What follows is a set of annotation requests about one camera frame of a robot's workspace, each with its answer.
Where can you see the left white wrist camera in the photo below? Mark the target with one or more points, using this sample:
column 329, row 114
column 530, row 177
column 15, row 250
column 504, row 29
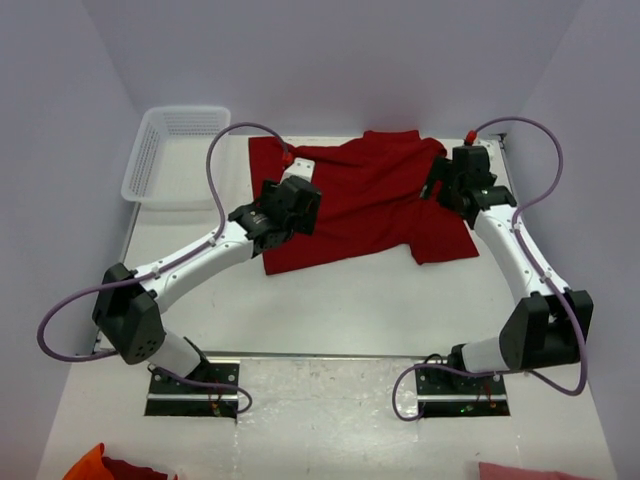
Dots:
column 297, row 167

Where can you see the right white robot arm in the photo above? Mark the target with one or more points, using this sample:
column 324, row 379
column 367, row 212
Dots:
column 550, row 319

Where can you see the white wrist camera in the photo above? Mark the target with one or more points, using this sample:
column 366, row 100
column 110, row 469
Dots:
column 492, row 146
column 297, row 167

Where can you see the dark red folded cloth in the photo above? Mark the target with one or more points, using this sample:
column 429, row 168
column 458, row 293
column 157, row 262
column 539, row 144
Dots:
column 122, row 470

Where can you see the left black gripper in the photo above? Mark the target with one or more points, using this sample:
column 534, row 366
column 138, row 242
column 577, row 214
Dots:
column 306, row 222

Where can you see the pink folded cloth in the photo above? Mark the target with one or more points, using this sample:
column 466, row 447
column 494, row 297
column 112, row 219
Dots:
column 490, row 471

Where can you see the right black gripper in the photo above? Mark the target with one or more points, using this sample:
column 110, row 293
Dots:
column 442, row 171

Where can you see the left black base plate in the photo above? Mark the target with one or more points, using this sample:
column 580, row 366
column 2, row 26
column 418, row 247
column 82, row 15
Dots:
column 168, row 397

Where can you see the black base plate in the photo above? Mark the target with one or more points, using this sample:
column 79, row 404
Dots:
column 442, row 394
column 168, row 397

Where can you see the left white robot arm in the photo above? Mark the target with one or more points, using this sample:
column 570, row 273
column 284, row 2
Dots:
column 131, row 302

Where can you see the white plastic mesh basket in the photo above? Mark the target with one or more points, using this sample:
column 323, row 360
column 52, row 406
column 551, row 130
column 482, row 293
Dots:
column 167, row 165

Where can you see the orange folded cloth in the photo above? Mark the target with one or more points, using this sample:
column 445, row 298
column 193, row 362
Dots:
column 90, row 466

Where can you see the red t shirt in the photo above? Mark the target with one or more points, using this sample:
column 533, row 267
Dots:
column 371, row 201

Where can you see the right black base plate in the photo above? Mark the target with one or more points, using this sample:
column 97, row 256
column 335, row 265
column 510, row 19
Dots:
column 442, row 394

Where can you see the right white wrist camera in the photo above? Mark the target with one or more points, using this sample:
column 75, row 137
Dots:
column 492, row 146

